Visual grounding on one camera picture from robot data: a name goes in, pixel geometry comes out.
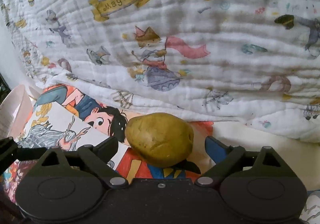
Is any yellow-green mango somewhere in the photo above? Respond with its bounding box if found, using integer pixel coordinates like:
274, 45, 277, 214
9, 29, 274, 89
125, 112, 194, 168

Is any colourful anime drawing mat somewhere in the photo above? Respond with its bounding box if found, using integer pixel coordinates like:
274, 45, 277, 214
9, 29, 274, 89
1, 85, 213, 203

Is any white cartoon print blanket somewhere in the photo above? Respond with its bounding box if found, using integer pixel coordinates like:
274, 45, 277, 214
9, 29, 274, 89
1, 0, 319, 143

